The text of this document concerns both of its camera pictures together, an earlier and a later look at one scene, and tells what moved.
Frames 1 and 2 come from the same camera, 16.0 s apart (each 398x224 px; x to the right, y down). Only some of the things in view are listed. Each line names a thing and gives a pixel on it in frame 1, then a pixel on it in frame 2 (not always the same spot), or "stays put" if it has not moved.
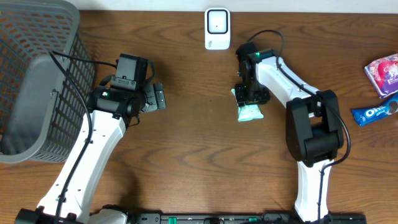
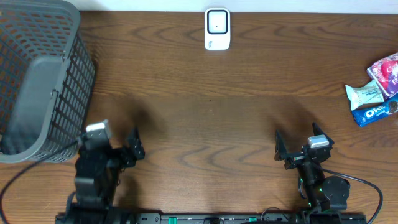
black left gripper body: (154, 97) to (119, 155)
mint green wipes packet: (250, 112) to (367, 94)
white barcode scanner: (217, 28) stays put
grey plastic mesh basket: (41, 112) stays put
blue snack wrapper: (365, 116) stays put
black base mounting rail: (241, 218) stays put
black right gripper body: (252, 93) to (295, 159)
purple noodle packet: (383, 74) stays put
